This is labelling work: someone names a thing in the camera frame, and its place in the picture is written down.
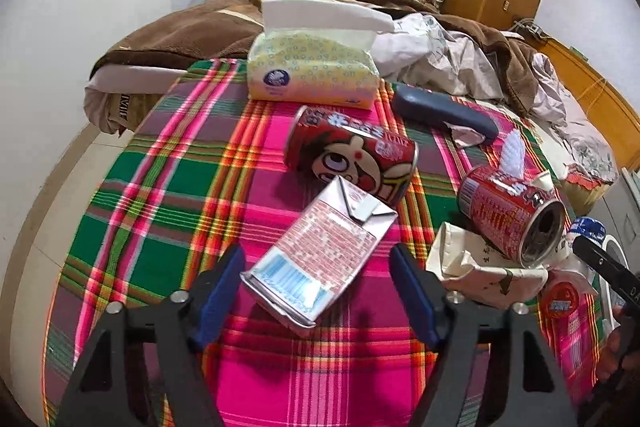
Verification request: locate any person's right hand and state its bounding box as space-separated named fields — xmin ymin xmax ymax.
xmin=597 ymin=307 xmax=640 ymax=383

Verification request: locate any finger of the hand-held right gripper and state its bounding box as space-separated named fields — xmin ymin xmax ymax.
xmin=572 ymin=237 xmax=640 ymax=308

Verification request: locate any floral printed quilt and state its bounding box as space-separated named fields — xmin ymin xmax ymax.
xmin=560 ymin=162 xmax=613 ymax=215

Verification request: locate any grey nightstand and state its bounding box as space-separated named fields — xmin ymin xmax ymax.
xmin=595 ymin=167 xmax=640 ymax=238

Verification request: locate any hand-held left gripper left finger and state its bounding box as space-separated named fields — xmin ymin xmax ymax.
xmin=57 ymin=243 xmax=247 ymax=427

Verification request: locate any red can with text label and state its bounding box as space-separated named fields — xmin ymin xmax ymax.
xmin=457 ymin=165 xmax=568 ymax=269

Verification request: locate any red round snack wrapper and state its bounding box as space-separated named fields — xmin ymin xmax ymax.
xmin=542 ymin=271 xmax=599 ymax=319

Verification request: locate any blue white wrapper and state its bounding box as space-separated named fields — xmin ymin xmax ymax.
xmin=569 ymin=216 xmax=607 ymax=249

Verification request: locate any plaid blanket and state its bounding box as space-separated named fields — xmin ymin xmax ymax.
xmin=42 ymin=57 xmax=608 ymax=427

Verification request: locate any pale pink duvet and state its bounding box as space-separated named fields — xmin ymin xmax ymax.
xmin=372 ymin=13 xmax=618 ymax=182

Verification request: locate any white plastic bin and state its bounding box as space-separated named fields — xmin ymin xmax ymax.
xmin=597 ymin=234 xmax=632 ymax=333

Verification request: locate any wooden headboard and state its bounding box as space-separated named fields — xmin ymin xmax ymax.
xmin=515 ymin=17 xmax=640 ymax=168

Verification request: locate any pink white drink carton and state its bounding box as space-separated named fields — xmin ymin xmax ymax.
xmin=240 ymin=175 xmax=399 ymax=328

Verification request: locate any cream paper bag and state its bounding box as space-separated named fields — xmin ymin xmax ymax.
xmin=426 ymin=171 xmax=571 ymax=309

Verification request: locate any yellow tissue pack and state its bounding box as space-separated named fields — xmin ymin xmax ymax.
xmin=247 ymin=0 xmax=396 ymax=110

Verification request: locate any red cartoon face can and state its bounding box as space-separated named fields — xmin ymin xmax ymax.
xmin=283 ymin=105 xmax=419 ymax=208

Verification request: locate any brown fleece blanket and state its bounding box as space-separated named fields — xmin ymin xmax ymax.
xmin=90 ymin=0 xmax=538 ymax=118

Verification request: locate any dark grey glasses case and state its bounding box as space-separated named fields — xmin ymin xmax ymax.
xmin=391 ymin=83 xmax=500 ymax=142

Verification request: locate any lavender fuzzy cloth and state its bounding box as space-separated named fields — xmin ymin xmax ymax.
xmin=497 ymin=128 xmax=526 ymax=180

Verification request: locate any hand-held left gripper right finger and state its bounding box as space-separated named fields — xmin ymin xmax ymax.
xmin=389 ymin=243 xmax=581 ymax=427

